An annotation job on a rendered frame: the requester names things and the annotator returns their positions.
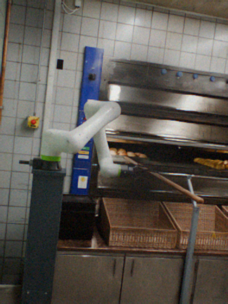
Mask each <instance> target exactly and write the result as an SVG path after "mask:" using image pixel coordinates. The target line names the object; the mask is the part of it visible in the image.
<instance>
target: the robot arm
mask: <svg viewBox="0 0 228 304"><path fill-rule="evenodd" d="M84 113H85V116H86V119H87V121H86V122H84V123H82V124H81V125H80V126H78V128H76V129H74V130H72V131H70V132H69V131H61V130H57V129H47V130H44V131H43V136H42V148H41V159H40V158H34V159H33V160H30V161H24V160H19V164H29V166H32V168H33V169H41V170H48V171H61V170H62V167H61V157H62V153H68V154H75V153H78V152H79V151H80V150H81V149H82V148H83V147H84V146H85V145H86V144H87V143H88V141H89V140H90V138H91V137H93V140H94V143H95V146H96V151H97V154H98V159H99V165H100V173H101V174H102V176H104V177H106V178H111V177H118V178H126V177H132V178H134V181H147V180H148V179H149V178H151V179H152V178H155V177H154V176H150V175H148V176H145V175H141V174H139V172H147V171H149V172H154V173H159V172H158V170H154V169H150V167H148V166H144V165H140V164H137V163H136V166H134V167H129V166H127V165H121V164H113V159H112V157H111V155H110V151H109V148H108V145H107V140H106V133H105V125H107V124H108V123H110V122H112V121H114V120H115V119H117V118H118V117H119V115H120V113H121V109H120V106H119V105H118V104H117V103H116V102H100V101H95V100H90V101H88V102H87V103H86V104H85V105H84ZM138 166H140V167H146V168H147V169H138V168H137V167H138ZM137 176H141V177H144V179H137V178H136V177H137Z"/></svg>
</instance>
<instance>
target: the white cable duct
mask: <svg viewBox="0 0 228 304"><path fill-rule="evenodd" d="M60 11H61V0H56V2H55V14H54V22H53V34H52V40H51V46H50V59H49V71H48V78H47V90H46V103H45V115H44V122H43V131H44V130H47V129H49V118H50V106H51V100H52V87H53V81H54V74H55V62H56V50H57V43H58V31H59V19H60Z"/></svg>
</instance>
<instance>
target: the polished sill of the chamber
mask: <svg viewBox="0 0 228 304"><path fill-rule="evenodd" d="M113 164H121V165H127V166H129V167H134V166H136V165H134V164H133V163H128V162H121V161H113ZM140 164H141V165H144V166H148V167H150V169H155V170H169V171H170V172H183V173H197V174H204V175H218V176H228V172H223V171H222V170H209V169H196V168H188V167H175V166H162V165H155V164H142V163H140Z"/></svg>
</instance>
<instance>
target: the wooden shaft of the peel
mask: <svg viewBox="0 0 228 304"><path fill-rule="evenodd" d="M124 159H126V160H128V161H129V162H131V163H133V164H134V165H136V163H137V162H136V161H134V160H132V159H130V158H129V157H128V156H125V158H124ZM137 164H140V163H137ZM140 165H141V164H140ZM147 173H149V174H150V175H152V176H154V177H156V178H157V179H160V180H161V181H163V182H164V183H166V184H168V185H170V186H171V187H172V188H174V189H175V190H177V191H179V192H180V193H183V194H184V195H186V196H187V197H189V198H191V199H192V200H194V201H195V202H197V203H199V204H203V203H204V200H203V199H202V198H200V197H199V196H197V195H194V194H193V193H191V192H189V191H187V190H186V189H184V188H181V187H180V186H179V185H177V184H175V183H174V182H172V181H170V180H168V179H166V178H164V177H162V176H160V175H159V174H157V173H154V172H149V171H147Z"/></svg>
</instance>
